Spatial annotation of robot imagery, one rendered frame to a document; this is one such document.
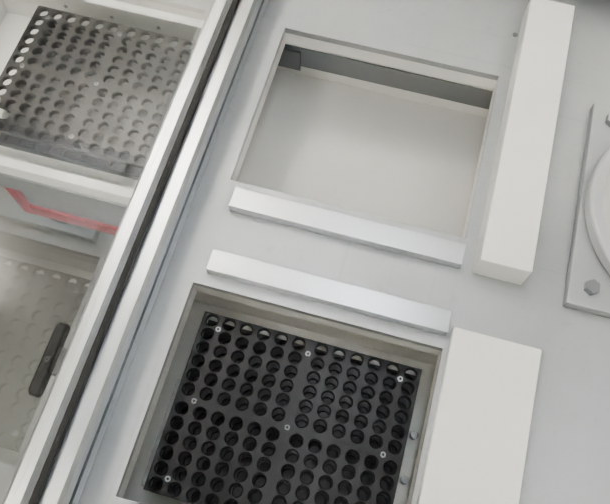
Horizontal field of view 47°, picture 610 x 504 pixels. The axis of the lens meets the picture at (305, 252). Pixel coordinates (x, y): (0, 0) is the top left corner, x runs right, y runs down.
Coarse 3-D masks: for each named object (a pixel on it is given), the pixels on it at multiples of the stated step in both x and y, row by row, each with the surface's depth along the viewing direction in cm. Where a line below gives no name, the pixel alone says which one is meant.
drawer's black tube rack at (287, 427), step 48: (240, 336) 69; (288, 336) 69; (240, 384) 67; (288, 384) 70; (336, 384) 70; (384, 384) 70; (192, 432) 68; (240, 432) 65; (288, 432) 66; (336, 432) 69; (384, 432) 66; (192, 480) 64; (240, 480) 67; (288, 480) 64; (336, 480) 64; (384, 480) 67
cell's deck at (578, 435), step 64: (320, 0) 80; (384, 0) 80; (448, 0) 80; (512, 0) 80; (576, 0) 80; (256, 64) 76; (384, 64) 79; (448, 64) 76; (512, 64) 76; (576, 64) 77; (576, 128) 73; (576, 192) 70; (192, 256) 67; (256, 256) 68; (320, 256) 68; (384, 256) 68; (320, 320) 66; (384, 320) 65; (512, 320) 65; (576, 320) 65; (128, 384) 63; (576, 384) 63; (128, 448) 60; (576, 448) 61
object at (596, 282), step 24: (600, 120) 72; (600, 144) 71; (600, 168) 68; (600, 192) 67; (576, 216) 69; (600, 216) 66; (576, 240) 67; (600, 240) 65; (576, 264) 66; (600, 264) 66; (576, 288) 65; (600, 288) 65; (600, 312) 65
